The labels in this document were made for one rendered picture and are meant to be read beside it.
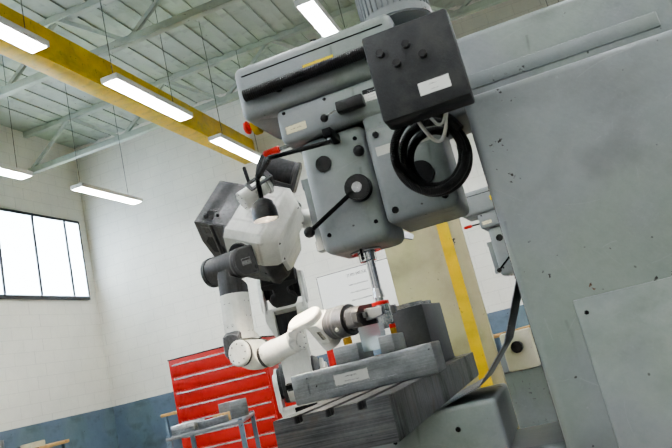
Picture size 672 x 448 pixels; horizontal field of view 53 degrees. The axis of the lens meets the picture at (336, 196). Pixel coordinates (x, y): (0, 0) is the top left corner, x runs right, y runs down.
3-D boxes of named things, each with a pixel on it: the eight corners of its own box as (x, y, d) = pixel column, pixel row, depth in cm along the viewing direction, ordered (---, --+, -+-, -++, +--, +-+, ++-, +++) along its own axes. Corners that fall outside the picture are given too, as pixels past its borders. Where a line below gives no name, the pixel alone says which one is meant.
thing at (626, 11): (366, 144, 176) (348, 75, 181) (387, 161, 198) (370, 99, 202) (691, 37, 156) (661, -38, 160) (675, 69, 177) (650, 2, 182)
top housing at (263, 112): (241, 121, 187) (230, 68, 191) (278, 143, 211) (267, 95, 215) (403, 63, 175) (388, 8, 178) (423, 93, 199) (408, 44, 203)
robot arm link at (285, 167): (259, 190, 247) (260, 168, 236) (267, 171, 252) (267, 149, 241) (290, 198, 247) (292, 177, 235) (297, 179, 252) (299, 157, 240)
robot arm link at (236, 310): (219, 371, 202) (209, 297, 208) (246, 368, 213) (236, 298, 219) (250, 364, 197) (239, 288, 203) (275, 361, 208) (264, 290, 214)
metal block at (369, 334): (363, 352, 162) (357, 327, 164) (369, 351, 168) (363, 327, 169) (384, 347, 161) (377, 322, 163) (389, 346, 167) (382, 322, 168)
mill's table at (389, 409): (280, 466, 125) (271, 422, 126) (415, 389, 241) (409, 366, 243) (399, 441, 119) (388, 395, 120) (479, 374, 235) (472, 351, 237)
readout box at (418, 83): (381, 121, 148) (358, 36, 152) (391, 131, 156) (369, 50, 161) (471, 91, 142) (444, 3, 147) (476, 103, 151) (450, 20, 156)
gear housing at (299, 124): (281, 145, 183) (274, 111, 185) (312, 163, 206) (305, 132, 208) (399, 105, 174) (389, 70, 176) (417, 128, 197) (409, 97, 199)
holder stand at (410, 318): (400, 372, 209) (384, 308, 213) (421, 365, 229) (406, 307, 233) (437, 364, 204) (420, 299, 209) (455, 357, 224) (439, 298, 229)
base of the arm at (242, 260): (212, 298, 216) (194, 269, 214) (232, 277, 227) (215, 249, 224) (247, 287, 209) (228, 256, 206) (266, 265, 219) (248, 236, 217)
